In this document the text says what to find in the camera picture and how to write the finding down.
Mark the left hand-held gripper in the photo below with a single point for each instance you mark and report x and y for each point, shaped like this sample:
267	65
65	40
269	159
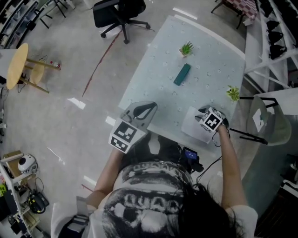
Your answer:
125	136

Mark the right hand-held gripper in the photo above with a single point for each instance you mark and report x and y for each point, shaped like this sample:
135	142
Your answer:
211	120

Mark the white paper sheet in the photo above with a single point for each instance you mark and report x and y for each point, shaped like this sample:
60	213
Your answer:
191	126

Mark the dark green rectangular block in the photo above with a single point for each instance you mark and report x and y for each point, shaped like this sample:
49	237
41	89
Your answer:
182	74

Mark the person's left forearm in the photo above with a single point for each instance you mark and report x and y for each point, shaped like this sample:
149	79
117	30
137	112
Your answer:
104	176

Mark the person's right forearm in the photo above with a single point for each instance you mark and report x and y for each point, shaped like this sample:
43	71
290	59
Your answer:
229	167

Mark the floral white tablecloth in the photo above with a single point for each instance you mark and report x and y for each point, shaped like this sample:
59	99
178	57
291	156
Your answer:
163	81

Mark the variegated leafy potted plant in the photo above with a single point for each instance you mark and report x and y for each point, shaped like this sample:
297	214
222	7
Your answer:
233	94

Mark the person's black trousers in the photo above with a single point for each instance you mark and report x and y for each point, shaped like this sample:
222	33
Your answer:
170	151

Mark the small white paper note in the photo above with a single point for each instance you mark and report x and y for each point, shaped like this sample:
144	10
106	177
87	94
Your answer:
258	118

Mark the spiky green potted plant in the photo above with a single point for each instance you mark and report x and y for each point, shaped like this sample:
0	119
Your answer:
186	49

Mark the grey chair with black legs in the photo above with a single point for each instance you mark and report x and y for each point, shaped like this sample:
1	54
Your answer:
279	130

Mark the white side table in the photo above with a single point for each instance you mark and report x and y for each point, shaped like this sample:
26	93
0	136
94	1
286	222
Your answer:
286	100

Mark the person's patterned white shirt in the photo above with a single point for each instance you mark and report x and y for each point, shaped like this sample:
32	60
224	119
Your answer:
149	202

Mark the small red-capped bottle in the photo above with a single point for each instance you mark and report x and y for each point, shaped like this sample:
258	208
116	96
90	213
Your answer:
56	65

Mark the black office chair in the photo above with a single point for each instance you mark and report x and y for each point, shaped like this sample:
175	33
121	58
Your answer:
111	11

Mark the white shelf of black items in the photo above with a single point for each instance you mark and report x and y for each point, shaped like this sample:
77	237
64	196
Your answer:
275	37

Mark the checkered cloth table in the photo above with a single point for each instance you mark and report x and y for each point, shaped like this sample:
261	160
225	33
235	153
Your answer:
246	9

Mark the white rounded device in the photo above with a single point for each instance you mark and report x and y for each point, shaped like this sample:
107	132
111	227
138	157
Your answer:
26	162

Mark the round wooden table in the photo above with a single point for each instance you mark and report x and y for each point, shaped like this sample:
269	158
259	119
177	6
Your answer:
17	65

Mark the white work desk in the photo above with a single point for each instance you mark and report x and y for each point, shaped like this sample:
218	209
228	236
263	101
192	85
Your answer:
11	157

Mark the white storage shelf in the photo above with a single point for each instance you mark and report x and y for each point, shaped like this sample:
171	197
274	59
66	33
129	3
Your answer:
16	21

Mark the white wall rack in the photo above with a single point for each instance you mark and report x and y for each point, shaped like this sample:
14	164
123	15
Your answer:
253	46

